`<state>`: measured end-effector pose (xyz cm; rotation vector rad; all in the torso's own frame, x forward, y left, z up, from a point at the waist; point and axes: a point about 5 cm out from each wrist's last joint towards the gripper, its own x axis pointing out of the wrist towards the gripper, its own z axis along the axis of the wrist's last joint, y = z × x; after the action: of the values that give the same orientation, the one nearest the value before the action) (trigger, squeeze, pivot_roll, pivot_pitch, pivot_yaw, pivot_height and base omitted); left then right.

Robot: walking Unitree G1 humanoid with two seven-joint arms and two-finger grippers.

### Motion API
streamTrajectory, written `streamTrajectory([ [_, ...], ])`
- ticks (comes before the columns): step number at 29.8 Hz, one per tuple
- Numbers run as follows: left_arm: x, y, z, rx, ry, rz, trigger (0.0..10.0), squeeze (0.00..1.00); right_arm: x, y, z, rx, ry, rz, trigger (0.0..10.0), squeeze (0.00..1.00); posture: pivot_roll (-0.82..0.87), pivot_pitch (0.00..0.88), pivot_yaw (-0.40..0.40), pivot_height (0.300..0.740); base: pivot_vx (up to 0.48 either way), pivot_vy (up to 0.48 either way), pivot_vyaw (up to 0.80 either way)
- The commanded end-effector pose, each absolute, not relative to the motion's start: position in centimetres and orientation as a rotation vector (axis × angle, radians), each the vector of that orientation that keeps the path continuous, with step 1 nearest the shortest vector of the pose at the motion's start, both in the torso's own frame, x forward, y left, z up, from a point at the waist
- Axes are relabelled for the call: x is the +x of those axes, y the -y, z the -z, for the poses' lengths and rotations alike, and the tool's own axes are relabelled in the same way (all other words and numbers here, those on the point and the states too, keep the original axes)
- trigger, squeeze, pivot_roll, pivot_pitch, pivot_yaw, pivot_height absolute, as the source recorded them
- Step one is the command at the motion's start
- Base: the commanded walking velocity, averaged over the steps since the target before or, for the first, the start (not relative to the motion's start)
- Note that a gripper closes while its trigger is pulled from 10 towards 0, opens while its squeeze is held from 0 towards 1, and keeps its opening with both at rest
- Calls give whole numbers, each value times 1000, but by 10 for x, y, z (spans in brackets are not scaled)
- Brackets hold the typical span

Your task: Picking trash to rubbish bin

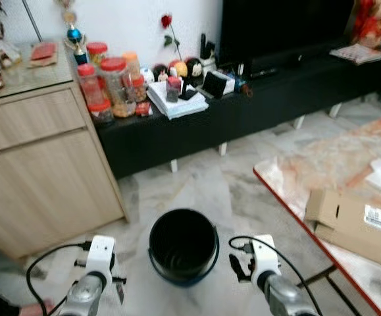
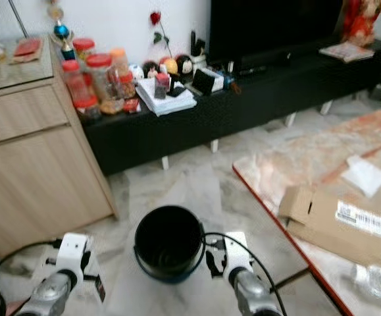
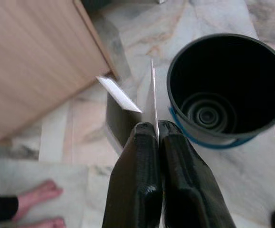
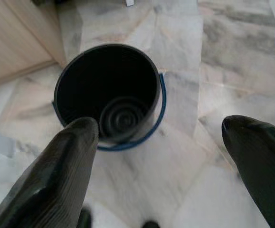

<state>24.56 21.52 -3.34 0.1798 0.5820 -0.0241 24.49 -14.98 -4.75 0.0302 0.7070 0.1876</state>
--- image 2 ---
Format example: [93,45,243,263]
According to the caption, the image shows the thin metal pole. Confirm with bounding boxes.
[9,0,30,38]

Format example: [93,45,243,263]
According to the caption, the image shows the small red lid jar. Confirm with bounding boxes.
[118,70,136,99]

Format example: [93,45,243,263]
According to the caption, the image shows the red flat booklet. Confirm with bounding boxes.
[13,38,44,65]

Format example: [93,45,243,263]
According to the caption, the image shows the pale patterned book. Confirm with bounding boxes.
[319,41,376,64]

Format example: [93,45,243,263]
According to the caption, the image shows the small clear pink jar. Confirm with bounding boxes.
[154,72,172,101]

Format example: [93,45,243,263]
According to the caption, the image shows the black phone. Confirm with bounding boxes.
[167,86,188,98]

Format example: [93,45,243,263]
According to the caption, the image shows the black plastic bucket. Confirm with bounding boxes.
[133,205,207,284]

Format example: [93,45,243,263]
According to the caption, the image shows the small red packet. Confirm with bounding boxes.
[123,97,141,114]

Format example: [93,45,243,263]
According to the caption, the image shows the pink marble folding table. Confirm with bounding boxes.
[232,102,381,316]

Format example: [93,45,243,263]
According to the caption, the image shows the tall red lid jar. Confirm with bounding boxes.
[62,59,92,106]

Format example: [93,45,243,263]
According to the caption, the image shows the large red lid jar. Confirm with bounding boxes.
[86,53,125,116]

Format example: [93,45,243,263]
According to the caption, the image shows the red and gold figurine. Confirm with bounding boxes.
[342,0,381,47]

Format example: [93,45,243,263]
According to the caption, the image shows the orange lid jar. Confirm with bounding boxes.
[110,47,130,76]

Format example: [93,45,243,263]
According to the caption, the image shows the tall black hair doll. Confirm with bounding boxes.
[176,54,195,83]

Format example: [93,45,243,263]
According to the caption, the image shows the red artificial rose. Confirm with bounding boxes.
[149,10,171,59]

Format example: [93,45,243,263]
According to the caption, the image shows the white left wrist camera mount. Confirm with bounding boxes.
[55,232,89,280]

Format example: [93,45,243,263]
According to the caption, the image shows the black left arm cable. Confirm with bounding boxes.
[0,238,61,316]

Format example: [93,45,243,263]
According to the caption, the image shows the small yellow round doll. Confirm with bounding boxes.
[159,57,179,76]

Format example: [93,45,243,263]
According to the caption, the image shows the light wooden cabinet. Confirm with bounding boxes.
[0,36,118,259]

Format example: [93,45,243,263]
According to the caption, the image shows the flat brown cardboard box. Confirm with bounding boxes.
[277,184,381,271]

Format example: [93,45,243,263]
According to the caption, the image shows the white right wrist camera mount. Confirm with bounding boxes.
[222,230,253,280]

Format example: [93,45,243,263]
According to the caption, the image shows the black and white box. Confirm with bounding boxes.
[191,66,227,97]

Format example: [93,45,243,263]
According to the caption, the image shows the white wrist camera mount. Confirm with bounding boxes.
[55,232,89,280]
[222,230,253,280]

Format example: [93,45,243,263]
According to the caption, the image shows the black TV bench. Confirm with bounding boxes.
[82,38,381,177]

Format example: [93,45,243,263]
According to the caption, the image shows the low dark snack jar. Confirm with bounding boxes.
[75,95,103,122]

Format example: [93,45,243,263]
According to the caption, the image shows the short red lid jar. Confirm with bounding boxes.
[73,38,96,63]

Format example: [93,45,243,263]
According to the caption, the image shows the white tissue paper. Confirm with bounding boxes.
[340,155,381,198]

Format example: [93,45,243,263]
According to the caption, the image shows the small black hair doll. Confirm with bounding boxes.
[142,61,159,80]

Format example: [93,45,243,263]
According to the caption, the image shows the gold and blue trophy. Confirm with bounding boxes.
[49,0,79,61]

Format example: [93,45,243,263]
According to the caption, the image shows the white paper stack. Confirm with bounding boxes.
[136,78,198,117]

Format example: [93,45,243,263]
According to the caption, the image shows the black flat television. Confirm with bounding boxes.
[209,0,349,70]

